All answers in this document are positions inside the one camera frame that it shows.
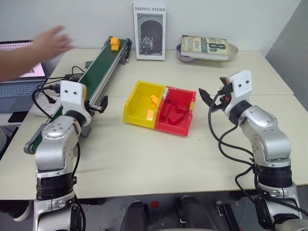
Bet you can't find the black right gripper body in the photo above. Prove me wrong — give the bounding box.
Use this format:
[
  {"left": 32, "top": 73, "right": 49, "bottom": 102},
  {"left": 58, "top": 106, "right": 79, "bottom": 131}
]
[{"left": 211, "top": 82, "right": 234, "bottom": 114}]

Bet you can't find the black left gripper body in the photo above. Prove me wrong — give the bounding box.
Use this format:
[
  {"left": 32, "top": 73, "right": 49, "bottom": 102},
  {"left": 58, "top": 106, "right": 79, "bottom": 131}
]
[{"left": 84, "top": 99, "right": 102, "bottom": 116}]

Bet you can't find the black power adapter with cable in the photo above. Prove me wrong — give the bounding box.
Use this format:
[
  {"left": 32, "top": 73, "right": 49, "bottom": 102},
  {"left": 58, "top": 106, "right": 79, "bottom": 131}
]
[{"left": 64, "top": 73, "right": 82, "bottom": 82}]

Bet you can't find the green conveyor belt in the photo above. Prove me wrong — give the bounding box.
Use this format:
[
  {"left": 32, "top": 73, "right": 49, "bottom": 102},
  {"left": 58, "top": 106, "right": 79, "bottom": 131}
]
[{"left": 23, "top": 37, "right": 133, "bottom": 155}]

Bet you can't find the person's bare hand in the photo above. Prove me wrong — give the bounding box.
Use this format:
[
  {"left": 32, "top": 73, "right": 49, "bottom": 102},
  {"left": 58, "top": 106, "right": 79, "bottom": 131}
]
[{"left": 32, "top": 25, "right": 74, "bottom": 61}]

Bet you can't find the beige bowl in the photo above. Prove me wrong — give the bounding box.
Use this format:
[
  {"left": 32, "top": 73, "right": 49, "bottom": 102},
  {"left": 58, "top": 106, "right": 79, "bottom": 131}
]
[{"left": 175, "top": 41, "right": 240, "bottom": 63}]

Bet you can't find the yellow plastic bin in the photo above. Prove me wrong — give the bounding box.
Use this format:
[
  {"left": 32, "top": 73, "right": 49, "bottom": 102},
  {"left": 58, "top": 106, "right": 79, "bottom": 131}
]
[{"left": 123, "top": 79, "right": 167, "bottom": 129}]

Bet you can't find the large red toy block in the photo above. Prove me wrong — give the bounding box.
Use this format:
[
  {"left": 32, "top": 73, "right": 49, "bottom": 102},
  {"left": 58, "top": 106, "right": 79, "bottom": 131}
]
[{"left": 167, "top": 112, "right": 185, "bottom": 126}]

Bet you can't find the green confession book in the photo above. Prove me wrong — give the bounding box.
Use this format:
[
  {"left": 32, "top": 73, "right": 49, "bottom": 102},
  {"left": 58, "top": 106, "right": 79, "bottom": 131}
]
[{"left": 180, "top": 34, "right": 231, "bottom": 62}]

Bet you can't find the white power strip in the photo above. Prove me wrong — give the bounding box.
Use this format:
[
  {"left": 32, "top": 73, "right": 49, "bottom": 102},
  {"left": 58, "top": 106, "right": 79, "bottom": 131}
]
[{"left": 35, "top": 94, "right": 63, "bottom": 117}]

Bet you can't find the red plastic bin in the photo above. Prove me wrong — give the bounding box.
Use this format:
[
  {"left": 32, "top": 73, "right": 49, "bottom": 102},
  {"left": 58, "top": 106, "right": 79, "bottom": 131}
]
[{"left": 154, "top": 86, "right": 197, "bottom": 137}]

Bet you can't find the purple bowl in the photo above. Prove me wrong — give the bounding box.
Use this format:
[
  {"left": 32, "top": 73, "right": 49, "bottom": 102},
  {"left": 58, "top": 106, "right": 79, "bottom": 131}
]
[{"left": 176, "top": 43, "right": 194, "bottom": 63}]

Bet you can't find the flat black pad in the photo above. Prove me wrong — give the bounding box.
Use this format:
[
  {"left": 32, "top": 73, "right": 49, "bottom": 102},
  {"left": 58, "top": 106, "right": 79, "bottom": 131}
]
[{"left": 8, "top": 111, "right": 27, "bottom": 124}]

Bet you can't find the grey laptop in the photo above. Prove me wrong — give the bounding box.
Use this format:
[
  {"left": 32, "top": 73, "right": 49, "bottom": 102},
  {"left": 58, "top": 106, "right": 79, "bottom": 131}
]
[{"left": 0, "top": 39, "right": 49, "bottom": 115}]

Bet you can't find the graphic design book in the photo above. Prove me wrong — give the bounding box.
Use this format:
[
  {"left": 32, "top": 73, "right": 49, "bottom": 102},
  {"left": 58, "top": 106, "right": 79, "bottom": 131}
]
[{"left": 132, "top": 2, "right": 167, "bottom": 61}]

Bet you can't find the dark rounded shape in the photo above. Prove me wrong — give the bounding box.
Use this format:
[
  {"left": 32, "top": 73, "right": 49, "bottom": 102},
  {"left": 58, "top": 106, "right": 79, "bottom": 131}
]
[
  {"left": 177, "top": 195, "right": 218, "bottom": 231},
  {"left": 119, "top": 200, "right": 150, "bottom": 231}
]

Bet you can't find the black bar under table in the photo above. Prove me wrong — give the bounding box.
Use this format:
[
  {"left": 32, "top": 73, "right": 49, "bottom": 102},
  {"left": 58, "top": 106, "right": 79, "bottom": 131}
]
[{"left": 216, "top": 200, "right": 240, "bottom": 231}]

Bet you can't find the black and white shoe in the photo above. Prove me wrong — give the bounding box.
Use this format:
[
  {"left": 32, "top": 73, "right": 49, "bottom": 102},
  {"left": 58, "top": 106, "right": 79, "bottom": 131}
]
[{"left": 0, "top": 199, "right": 32, "bottom": 222}]

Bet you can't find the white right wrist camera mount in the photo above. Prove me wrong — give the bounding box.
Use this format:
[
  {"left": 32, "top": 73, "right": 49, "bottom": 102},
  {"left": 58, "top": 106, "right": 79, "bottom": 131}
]
[{"left": 227, "top": 69, "right": 253, "bottom": 100}]

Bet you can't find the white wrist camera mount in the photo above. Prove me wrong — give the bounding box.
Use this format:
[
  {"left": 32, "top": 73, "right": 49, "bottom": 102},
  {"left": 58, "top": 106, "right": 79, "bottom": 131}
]
[
  {"left": 227, "top": 69, "right": 253, "bottom": 100},
  {"left": 59, "top": 80, "right": 88, "bottom": 113}
]

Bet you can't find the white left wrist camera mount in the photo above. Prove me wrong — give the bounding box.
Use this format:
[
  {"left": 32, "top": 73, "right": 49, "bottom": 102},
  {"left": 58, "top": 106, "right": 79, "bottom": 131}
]
[{"left": 59, "top": 80, "right": 88, "bottom": 113}]

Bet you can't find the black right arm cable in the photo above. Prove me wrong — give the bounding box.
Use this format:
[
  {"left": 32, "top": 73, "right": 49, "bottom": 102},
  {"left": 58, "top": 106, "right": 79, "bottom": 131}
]
[{"left": 208, "top": 92, "right": 303, "bottom": 221}]

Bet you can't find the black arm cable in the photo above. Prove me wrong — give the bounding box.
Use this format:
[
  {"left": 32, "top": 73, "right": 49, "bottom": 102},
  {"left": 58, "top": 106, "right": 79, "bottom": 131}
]
[
  {"left": 208, "top": 92, "right": 303, "bottom": 221},
  {"left": 70, "top": 141, "right": 87, "bottom": 231}
]

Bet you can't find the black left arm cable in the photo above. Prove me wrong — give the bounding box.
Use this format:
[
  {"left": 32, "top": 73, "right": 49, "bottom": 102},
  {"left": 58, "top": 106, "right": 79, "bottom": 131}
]
[{"left": 70, "top": 141, "right": 87, "bottom": 231}]

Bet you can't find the black power cable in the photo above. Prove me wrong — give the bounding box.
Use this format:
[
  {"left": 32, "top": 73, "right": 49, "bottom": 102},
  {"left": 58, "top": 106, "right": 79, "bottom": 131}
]
[{"left": 31, "top": 81, "right": 64, "bottom": 119}]

